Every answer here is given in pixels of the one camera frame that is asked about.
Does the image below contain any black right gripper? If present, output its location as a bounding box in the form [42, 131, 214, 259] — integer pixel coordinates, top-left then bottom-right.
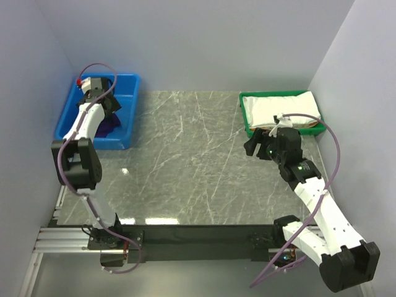
[243, 127, 285, 165]

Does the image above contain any orange Doraemon towel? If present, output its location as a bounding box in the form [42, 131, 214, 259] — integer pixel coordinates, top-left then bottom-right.
[249, 121, 319, 131]

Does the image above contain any purple towel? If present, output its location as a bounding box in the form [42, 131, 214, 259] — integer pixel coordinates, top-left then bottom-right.
[95, 113, 121, 138]

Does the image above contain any white towel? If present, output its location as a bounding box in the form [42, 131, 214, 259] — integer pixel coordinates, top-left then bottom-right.
[242, 91, 321, 129]

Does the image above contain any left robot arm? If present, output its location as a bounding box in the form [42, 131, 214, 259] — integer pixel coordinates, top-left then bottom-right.
[51, 77, 124, 249]

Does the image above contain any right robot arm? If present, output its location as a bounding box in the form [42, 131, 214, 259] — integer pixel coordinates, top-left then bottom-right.
[244, 127, 381, 293]

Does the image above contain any blue plastic bin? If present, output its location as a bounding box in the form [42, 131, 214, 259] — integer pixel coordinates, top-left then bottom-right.
[54, 72, 140, 150]

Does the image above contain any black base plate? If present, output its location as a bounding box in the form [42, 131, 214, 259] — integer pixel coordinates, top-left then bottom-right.
[87, 225, 309, 267]

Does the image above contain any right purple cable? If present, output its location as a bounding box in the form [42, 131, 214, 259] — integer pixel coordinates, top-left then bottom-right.
[249, 113, 342, 288]

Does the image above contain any aluminium mounting rail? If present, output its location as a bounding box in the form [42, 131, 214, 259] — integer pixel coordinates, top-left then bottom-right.
[33, 225, 361, 254]

